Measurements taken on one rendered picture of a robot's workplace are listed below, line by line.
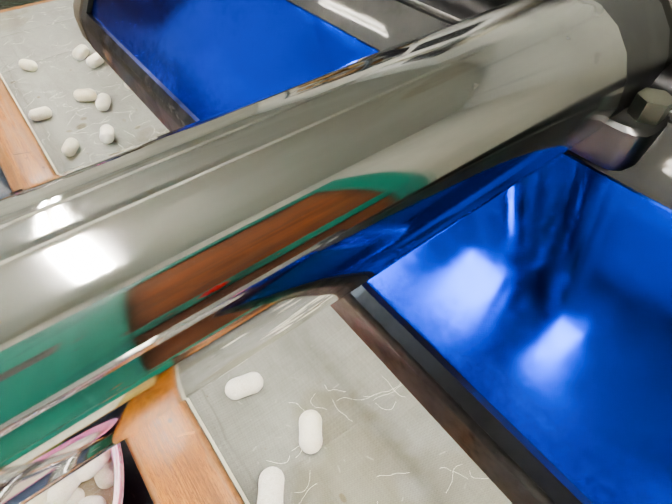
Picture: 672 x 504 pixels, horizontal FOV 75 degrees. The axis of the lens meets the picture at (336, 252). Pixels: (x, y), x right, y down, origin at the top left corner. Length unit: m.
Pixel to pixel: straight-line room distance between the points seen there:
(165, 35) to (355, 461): 0.35
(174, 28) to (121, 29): 0.04
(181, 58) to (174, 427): 0.32
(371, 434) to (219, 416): 0.14
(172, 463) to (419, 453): 0.21
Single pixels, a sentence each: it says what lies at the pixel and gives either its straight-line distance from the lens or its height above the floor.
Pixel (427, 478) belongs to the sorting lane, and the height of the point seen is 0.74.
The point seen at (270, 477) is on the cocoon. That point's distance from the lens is 0.40.
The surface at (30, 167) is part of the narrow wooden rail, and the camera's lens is 0.73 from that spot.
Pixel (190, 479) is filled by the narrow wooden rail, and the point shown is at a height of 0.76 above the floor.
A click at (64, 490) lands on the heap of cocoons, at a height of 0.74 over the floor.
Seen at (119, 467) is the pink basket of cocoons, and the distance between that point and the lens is 0.42.
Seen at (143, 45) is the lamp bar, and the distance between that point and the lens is 0.20.
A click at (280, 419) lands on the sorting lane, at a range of 0.43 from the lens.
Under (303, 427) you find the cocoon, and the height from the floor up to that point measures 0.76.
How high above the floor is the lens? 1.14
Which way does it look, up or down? 50 degrees down
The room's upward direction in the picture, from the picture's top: straight up
